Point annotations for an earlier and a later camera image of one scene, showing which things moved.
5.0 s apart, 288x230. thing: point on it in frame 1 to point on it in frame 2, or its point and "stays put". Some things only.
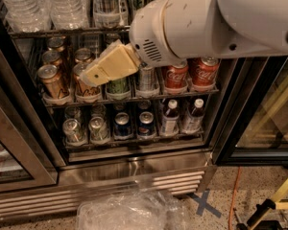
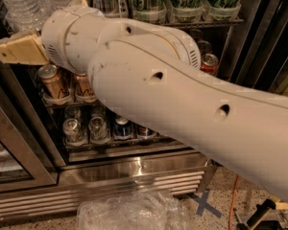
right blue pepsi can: [146, 126] stays put
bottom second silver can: [99, 130] stays put
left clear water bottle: [27, 7] stays put
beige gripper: [149, 33] to [54, 33]
